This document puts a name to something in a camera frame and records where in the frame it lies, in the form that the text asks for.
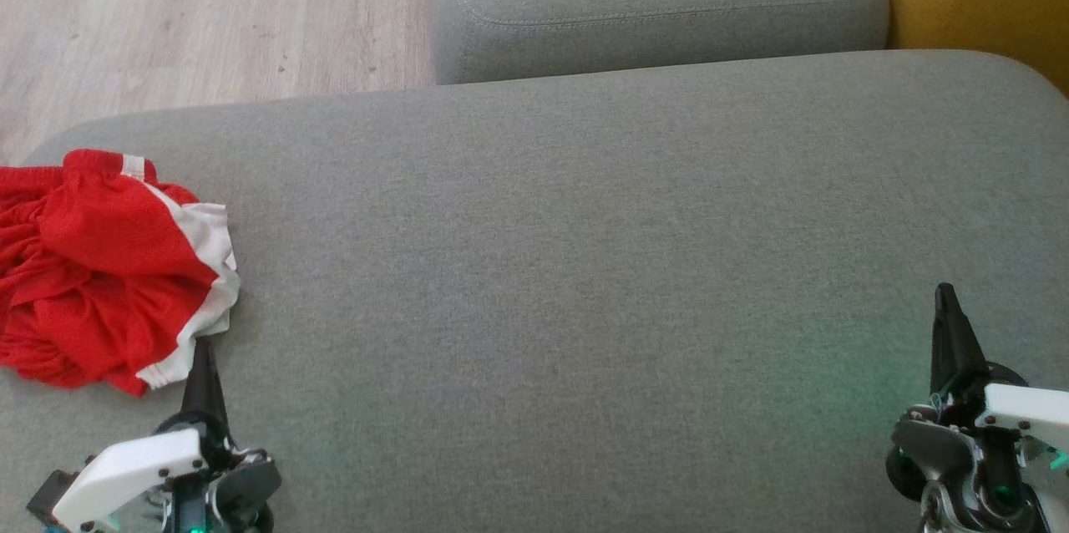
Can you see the large grey sofa seat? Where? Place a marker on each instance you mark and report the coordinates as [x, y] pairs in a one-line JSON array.
[[585, 307]]

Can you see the red shorts white band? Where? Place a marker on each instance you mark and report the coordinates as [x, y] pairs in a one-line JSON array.
[[117, 232]]

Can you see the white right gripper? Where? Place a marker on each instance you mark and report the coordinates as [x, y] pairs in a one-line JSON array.
[[1023, 416]]

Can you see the grey sofa seat cushion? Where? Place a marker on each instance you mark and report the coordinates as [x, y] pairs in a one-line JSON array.
[[668, 7]]

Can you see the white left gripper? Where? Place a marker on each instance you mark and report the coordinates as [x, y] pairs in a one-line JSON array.
[[134, 470]]

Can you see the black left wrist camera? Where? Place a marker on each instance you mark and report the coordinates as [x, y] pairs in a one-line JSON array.
[[48, 500]]

